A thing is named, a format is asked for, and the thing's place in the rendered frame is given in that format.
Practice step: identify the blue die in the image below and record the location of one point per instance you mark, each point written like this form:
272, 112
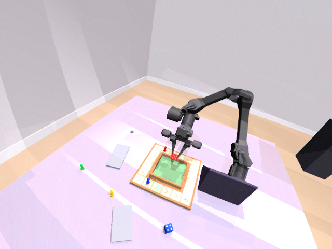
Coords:
168, 228

